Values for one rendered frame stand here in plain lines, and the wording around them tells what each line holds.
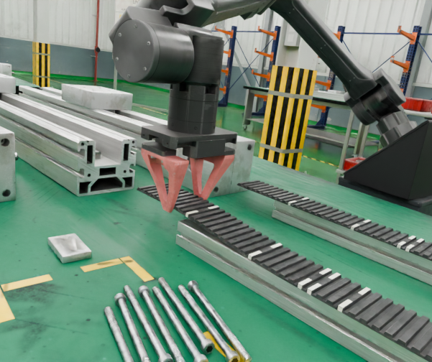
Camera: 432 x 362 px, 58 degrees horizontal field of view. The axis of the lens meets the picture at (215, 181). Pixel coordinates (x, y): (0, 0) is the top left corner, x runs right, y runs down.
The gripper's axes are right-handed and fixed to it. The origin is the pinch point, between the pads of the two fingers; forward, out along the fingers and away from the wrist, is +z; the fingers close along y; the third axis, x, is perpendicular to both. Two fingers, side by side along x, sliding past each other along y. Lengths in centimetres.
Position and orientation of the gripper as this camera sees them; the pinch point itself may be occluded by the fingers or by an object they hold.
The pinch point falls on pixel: (184, 201)
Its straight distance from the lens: 49.5
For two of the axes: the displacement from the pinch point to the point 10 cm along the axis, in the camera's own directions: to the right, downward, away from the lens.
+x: 6.9, 2.8, -6.7
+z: -1.1, 9.5, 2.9
